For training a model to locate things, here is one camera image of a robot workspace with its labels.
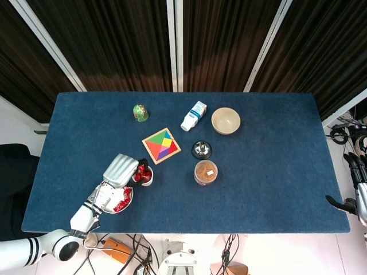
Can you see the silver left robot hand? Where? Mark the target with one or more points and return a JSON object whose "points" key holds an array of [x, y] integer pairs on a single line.
{"points": [[120, 172]]}

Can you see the beige tape roll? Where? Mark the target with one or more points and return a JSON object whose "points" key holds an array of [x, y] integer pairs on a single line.
{"points": [[92, 241]]}

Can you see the white blue milk carton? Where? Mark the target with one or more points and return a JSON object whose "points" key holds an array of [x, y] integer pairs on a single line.
{"points": [[193, 116]]}

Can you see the clear rubber band jar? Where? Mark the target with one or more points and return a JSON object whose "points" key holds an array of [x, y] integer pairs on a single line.
{"points": [[206, 173]]}

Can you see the grey metal bracket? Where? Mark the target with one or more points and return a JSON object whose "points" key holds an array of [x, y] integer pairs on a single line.
{"points": [[40, 132]]}

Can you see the brown paper object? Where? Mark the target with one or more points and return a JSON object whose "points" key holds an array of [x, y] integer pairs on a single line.
{"points": [[232, 270]]}

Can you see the wooden tangram puzzle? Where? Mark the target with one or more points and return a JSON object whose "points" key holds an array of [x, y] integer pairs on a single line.
{"points": [[160, 146]]}

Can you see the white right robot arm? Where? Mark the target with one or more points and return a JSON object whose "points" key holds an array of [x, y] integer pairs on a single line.
{"points": [[365, 237]]}

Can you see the black chair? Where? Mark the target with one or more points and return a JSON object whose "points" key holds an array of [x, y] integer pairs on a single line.
{"points": [[14, 177]]}

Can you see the dark brown curtain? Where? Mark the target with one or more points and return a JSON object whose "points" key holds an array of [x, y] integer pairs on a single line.
{"points": [[23, 71], [329, 57], [223, 43], [114, 43]]}

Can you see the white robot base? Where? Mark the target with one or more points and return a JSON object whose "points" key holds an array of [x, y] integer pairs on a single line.
{"points": [[177, 260]]}

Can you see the white round headset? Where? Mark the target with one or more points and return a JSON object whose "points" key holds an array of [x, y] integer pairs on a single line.
{"points": [[362, 144]]}

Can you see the red candy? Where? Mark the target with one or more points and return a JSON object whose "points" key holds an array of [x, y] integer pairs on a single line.
{"points": [[147, 177], [126, 197], [120, 207], [139, 179], [141, 169]]}

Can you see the blue table cloth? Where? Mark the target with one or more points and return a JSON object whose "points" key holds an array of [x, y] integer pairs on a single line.
{"points": [[258, 186]]}

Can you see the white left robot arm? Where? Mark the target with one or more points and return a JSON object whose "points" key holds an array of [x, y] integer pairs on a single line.
{"points": [[83, 219]]}

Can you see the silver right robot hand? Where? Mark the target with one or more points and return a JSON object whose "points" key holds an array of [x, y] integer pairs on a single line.
{"points": [[362, 203]]}

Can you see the round metal plate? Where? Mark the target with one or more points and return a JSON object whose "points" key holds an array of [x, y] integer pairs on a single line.
{"points": [[130, 202]]}

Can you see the orange device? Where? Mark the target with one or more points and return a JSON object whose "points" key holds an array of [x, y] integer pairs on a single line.
{"points": [[116, 250]]}

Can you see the white paper cup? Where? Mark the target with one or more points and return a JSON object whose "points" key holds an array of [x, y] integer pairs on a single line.
{"points": [[149, 183]]}

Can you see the beige bowl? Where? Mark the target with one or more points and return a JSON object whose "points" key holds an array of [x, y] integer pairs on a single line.
{"points": [[226, 121]]}

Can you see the white metal frame post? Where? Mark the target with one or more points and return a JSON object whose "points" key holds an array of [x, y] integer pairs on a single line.
{"points": [[46, 40], [171, 43], [179, 43], [344, 110], [268, 43]]}

